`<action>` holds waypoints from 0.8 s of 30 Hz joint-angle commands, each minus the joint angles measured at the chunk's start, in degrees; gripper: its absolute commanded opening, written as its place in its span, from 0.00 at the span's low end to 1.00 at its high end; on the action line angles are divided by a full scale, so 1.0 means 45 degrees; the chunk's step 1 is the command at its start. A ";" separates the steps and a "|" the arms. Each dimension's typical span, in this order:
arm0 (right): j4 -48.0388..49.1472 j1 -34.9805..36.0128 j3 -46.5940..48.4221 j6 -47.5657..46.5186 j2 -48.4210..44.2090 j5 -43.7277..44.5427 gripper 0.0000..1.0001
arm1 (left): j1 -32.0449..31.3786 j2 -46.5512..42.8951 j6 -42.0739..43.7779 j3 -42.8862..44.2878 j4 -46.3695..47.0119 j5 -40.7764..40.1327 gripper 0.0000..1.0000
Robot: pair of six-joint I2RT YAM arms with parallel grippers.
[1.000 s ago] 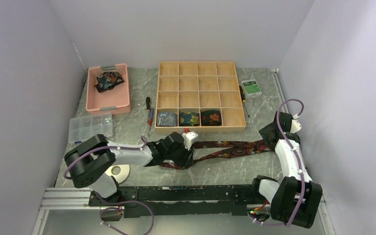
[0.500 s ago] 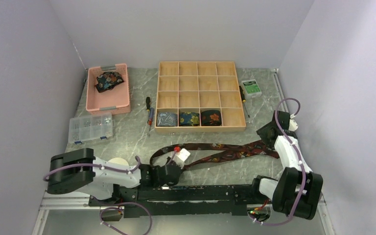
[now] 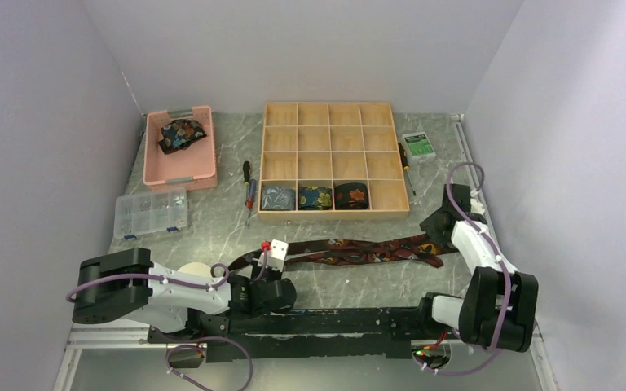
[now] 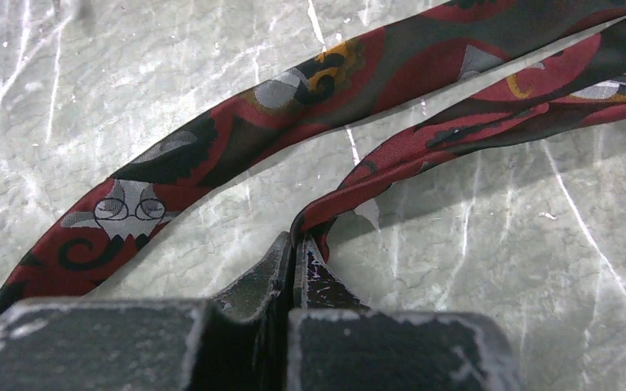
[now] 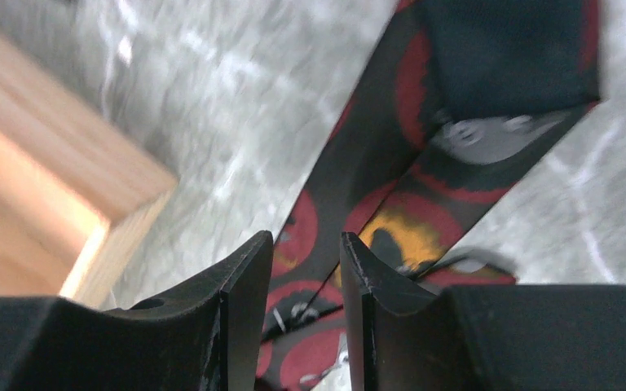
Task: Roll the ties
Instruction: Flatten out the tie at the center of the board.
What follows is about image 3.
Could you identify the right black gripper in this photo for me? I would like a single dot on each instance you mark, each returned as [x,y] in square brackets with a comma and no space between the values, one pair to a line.
[428,226]

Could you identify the dark red floral tie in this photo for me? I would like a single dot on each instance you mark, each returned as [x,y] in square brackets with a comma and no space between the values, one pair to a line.
[346,252]

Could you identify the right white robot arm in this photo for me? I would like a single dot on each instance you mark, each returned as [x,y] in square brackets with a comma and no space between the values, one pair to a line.
[499,307]

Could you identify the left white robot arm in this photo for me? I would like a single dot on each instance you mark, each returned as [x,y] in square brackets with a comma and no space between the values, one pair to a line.
[130,285]

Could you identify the white tape roll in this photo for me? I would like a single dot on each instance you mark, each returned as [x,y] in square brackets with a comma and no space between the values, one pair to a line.
[196,268]

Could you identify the green white small box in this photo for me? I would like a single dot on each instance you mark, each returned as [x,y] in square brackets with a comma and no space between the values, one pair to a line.
[418,147]

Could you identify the thin black yellow screwdriver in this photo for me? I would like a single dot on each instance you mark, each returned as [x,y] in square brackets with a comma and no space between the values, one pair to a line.
[405,167]

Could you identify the black orange rolled tie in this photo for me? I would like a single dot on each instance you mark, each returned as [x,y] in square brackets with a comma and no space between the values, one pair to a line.
[351,196]

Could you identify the blue grey rolled tie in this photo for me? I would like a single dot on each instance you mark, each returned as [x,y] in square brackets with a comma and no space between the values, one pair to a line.
[278,198]

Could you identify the blue red screwdriver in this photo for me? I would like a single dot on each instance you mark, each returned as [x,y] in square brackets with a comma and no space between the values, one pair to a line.
[252,190]

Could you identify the navy yellow rolled tie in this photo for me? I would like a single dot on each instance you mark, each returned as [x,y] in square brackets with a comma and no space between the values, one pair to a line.
[315,198]

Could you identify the clear plastic screw box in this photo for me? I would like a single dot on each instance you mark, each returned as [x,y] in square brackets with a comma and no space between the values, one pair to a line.
[149,212]

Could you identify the pink plastic basket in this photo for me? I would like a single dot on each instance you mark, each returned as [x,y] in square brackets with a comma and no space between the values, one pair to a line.
[194,168]

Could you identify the wooden compartment tray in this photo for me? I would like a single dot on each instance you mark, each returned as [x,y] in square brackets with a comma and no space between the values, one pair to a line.
[324,144]

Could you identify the black floral tie in basket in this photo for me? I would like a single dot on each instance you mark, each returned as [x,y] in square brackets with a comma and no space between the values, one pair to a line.
[179,135]

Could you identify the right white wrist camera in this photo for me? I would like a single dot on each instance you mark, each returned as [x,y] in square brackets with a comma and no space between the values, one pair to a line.
[476,206]

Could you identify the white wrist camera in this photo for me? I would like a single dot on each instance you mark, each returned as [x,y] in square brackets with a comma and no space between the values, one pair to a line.
[476,206]
[274,254]

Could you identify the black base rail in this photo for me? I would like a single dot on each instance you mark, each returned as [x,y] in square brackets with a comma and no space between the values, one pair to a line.
[390,332]

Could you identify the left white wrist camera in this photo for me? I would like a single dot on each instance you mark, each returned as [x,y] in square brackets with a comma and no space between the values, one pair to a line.
[274,254]

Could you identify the aluminium rail at right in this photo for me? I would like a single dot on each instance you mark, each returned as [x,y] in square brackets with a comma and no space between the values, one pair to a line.
[466,155]

